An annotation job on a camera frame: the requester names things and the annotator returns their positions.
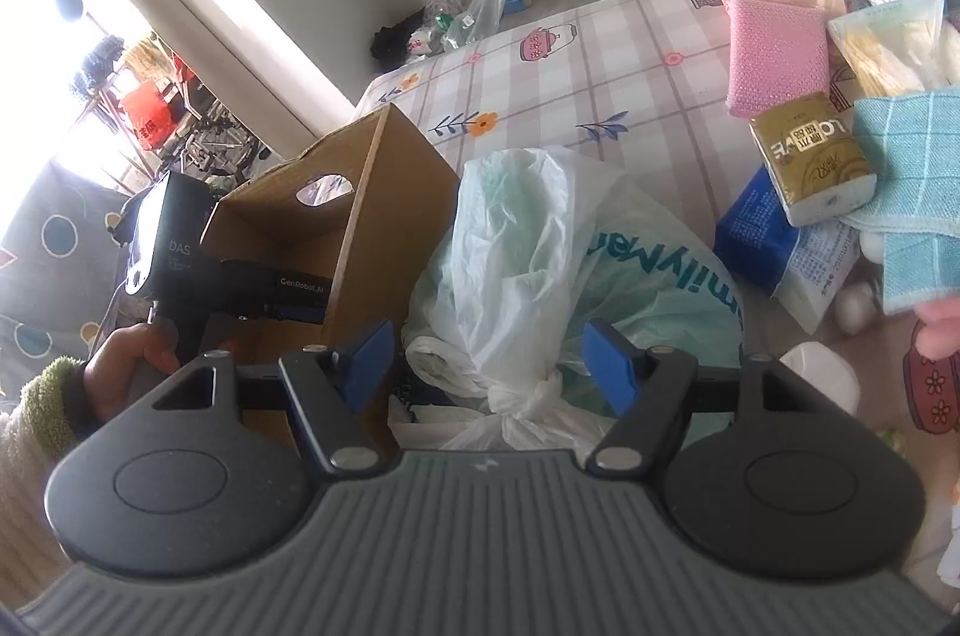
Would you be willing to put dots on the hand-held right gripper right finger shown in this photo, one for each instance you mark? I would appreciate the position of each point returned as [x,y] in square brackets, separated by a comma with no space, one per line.
[611,366]

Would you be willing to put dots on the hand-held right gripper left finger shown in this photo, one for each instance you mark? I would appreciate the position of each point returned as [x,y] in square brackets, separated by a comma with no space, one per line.
[371,355]

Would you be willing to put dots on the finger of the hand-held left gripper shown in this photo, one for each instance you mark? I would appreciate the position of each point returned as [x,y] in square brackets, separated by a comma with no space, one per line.
[300,312]

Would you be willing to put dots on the brown cardboard box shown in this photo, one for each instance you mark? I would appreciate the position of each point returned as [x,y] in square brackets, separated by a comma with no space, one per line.
[405,193]

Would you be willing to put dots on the blue and white box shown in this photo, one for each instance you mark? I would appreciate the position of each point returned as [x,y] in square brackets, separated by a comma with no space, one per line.
[750,231]

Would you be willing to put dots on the pink plush toy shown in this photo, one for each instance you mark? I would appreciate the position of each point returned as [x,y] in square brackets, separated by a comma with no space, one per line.
[937,322]

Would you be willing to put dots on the pink sponge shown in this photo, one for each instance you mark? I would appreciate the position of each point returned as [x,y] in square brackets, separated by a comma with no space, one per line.
[776,58]

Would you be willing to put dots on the teal checked cloth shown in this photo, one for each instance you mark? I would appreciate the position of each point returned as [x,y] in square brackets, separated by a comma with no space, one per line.
[915,171]

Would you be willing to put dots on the clear packet of yellow cloths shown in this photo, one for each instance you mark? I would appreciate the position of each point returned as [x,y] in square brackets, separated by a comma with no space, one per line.
[885,51]

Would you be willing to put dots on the person's left forearm fluffy sleeve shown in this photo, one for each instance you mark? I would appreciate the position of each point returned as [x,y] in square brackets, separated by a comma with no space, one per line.
[37,456]

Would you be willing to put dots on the person's left hand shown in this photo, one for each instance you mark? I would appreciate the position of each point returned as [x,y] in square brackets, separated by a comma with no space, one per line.
[120,366]

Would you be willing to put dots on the printed white plastic bag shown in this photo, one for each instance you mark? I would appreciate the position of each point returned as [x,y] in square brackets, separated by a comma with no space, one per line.
[660,298]

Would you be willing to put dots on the blue quilt with circles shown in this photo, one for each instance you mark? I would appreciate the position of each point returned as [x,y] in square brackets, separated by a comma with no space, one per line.
[60,246]

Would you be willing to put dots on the red plastic bag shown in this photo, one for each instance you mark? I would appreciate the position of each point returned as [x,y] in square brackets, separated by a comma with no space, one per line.
[146,115]

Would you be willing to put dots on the translucent white plastic bag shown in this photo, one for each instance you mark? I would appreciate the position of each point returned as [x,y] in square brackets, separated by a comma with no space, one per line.
[517,231]

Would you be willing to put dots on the white round container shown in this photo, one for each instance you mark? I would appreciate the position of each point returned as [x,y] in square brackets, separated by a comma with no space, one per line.
[821,381]

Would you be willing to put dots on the white fluffy object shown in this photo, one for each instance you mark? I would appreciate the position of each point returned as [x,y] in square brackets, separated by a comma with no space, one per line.
[859,306]

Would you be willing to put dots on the black cloth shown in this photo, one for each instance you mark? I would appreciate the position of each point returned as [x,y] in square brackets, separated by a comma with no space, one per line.
[394,47]

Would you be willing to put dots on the gold tissue pack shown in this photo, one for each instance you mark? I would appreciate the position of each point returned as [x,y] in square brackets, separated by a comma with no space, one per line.
[810,156]

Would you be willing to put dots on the clear plastic bag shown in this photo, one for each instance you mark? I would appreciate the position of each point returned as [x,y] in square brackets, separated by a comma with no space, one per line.
[472,13]

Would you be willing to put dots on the blue bowl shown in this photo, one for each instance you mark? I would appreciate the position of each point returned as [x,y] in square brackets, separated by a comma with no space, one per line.
[515,0]

